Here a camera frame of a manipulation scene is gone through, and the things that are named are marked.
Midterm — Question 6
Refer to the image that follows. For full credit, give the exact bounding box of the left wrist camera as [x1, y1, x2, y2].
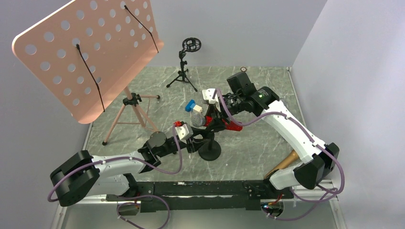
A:
[174, 121, 193, 141]

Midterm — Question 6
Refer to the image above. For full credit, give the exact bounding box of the black tripod shock mount stand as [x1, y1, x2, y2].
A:
[166, 37, 202, 92]

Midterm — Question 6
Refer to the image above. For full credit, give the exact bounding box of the pink perforated music stand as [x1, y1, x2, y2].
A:
[12, 0, 164, 124]

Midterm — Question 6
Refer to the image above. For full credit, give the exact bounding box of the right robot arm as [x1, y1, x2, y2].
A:
[202, 72, 339, 190]

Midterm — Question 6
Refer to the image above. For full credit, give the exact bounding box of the blue and white toy block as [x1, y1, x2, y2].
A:
[185, 100, 203, 113]

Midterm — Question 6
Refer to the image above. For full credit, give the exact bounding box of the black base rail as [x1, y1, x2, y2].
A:
[106, 180, 293, 213]

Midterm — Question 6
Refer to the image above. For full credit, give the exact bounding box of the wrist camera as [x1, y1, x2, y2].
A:
[202, 88, 220, 107]
[174, 121, 193, 141]

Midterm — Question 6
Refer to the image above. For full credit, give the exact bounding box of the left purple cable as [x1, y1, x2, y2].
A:
[47, 126, 185, 229]

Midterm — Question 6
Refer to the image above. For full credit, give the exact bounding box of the red glitter microphone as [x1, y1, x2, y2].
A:
[191, 113, 243, 131]

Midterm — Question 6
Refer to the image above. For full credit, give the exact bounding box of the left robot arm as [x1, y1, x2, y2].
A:
[47, 125, 215, 207]

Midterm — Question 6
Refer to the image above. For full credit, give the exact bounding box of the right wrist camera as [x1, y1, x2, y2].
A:
[202, 88, 220, 107]

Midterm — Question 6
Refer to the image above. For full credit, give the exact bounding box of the gold microphone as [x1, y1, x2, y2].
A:
[264, 150, 299, 179]

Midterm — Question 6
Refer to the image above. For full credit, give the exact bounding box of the black round mic stand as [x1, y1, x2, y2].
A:
[198, 132, 222, 161]

